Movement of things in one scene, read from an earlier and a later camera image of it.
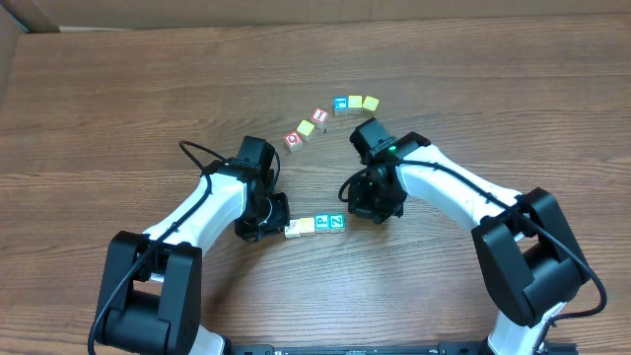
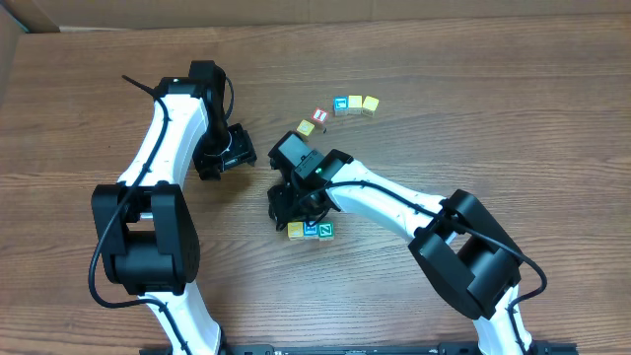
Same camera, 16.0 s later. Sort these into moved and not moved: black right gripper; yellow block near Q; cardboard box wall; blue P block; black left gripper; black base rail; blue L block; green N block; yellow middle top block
Moved: green N block; black right gripper; blue P block; black left gripper
Not moved: yellow middle top block; cardboard box wall; blue L block; yellow block near Q; black base rail
